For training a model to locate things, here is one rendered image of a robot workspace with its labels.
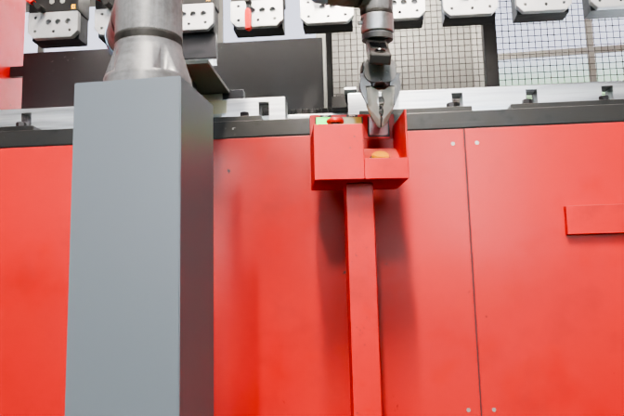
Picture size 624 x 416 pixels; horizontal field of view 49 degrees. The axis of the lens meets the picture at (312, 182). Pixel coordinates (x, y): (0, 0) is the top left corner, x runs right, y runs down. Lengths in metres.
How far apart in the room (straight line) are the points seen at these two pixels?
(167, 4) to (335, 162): 0.48
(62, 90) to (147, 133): 1.62
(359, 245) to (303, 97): 1.10
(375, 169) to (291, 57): 1.15
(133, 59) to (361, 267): 0.64
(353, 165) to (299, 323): 0.48
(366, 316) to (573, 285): 0.56
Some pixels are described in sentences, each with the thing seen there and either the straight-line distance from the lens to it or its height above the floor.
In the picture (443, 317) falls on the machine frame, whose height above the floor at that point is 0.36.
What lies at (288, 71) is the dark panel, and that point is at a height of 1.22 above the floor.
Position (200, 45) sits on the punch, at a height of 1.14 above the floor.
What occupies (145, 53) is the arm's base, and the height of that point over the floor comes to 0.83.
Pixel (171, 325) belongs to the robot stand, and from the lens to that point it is 1.06.
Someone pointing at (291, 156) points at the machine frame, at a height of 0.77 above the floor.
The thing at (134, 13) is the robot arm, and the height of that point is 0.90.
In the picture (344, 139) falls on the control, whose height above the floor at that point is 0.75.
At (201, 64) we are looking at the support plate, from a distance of 1.72.
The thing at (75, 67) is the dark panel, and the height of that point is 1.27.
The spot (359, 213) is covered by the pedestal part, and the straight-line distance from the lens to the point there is 1.47.
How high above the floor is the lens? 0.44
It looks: 9 degrees up
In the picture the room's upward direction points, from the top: 1 degrees counter-clockwise
